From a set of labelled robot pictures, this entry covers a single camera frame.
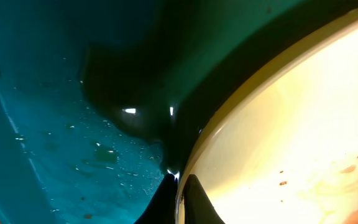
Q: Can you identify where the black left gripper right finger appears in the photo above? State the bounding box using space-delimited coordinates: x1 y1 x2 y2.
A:
183 174 224 224

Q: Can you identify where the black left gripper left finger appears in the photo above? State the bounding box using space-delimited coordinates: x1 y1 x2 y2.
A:
134 174 178 224

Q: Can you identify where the yellow plate with sauce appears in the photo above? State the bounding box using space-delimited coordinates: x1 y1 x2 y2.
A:
175 8 358 224

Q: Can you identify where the teal plastic tray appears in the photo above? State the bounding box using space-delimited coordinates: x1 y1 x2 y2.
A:
0 0 358 223

